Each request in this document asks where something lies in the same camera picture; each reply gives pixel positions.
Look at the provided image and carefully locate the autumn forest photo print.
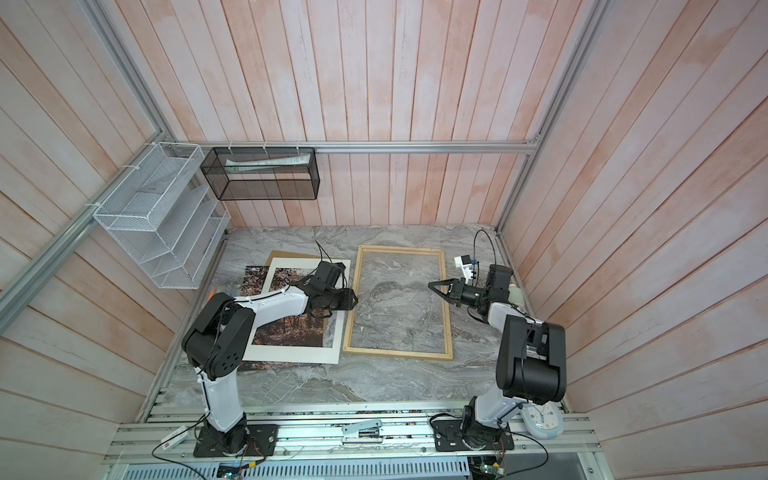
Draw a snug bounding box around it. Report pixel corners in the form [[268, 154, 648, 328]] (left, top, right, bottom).
[[240, 266, 332, 348]]

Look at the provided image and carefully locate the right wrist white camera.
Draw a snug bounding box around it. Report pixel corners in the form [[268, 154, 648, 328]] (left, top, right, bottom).
[[454, 255, 479, 285]]

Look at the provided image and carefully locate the paper inside black basket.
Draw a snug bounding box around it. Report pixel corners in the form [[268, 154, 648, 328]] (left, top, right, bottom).
[[224, 154, 312, 174]]

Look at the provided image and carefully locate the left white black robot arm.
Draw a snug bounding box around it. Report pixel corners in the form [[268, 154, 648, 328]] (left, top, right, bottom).
[[181, 261, 358, 456]]

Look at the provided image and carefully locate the white wire mesh shelf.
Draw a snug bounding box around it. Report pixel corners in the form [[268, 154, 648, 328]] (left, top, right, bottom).
[[94, 143, 230, 290]]

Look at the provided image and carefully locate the white picture mat board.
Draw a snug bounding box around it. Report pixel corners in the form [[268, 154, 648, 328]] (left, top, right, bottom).
[[244, 258, 346, 364]]

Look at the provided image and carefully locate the black wire mesh basket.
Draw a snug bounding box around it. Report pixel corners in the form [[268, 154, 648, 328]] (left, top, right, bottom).
[[201, 146, 321, 201]]

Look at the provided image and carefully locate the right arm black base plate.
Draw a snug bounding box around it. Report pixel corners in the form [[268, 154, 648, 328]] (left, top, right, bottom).
[[429, 416, 515, 452]]

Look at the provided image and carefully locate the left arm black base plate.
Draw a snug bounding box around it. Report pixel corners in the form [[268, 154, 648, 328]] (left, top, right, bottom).
[[193, 422, 279, 458]]

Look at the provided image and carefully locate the white round clock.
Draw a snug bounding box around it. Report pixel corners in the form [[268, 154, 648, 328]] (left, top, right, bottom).
[[521, 402, 565, 440]]

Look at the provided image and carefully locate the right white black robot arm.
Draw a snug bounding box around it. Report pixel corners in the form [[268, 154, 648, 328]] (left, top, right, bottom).
[[428, 264, 567, 449]]

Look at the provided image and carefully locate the brown cardboard backing board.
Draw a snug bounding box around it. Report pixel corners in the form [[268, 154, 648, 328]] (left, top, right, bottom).
[[265, 250, 319, 267]]

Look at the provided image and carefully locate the light wooden picture frame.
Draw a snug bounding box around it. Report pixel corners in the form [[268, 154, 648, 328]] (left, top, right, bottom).
[[343, 245, 453, 361]]

